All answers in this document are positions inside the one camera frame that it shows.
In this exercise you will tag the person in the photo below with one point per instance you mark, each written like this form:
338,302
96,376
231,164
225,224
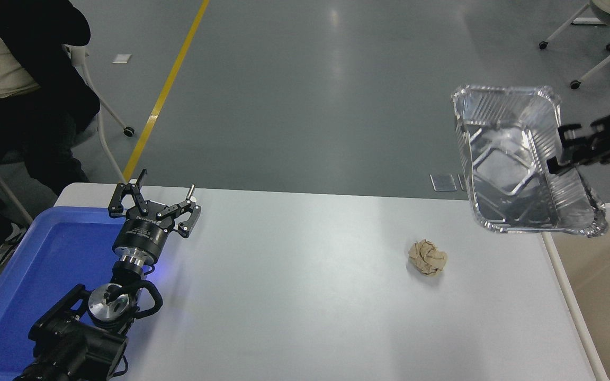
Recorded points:
45,106

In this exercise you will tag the clear square floor plate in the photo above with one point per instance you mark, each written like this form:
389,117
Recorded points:
462,181
443,182

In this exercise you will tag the silver foil tray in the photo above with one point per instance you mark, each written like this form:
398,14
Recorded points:
506,169

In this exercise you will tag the crumpled tan paper ball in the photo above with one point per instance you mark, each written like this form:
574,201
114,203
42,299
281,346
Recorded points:
428,257

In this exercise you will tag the large pale bin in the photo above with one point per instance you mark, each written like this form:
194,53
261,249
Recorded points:
601,307

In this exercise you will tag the white paper sheet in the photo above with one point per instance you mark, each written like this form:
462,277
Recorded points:
122,58

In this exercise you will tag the blue plastic tray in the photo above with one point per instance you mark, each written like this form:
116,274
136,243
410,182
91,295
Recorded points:
45,254

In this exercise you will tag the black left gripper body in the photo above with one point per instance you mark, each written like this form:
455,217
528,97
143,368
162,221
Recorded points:
141,235

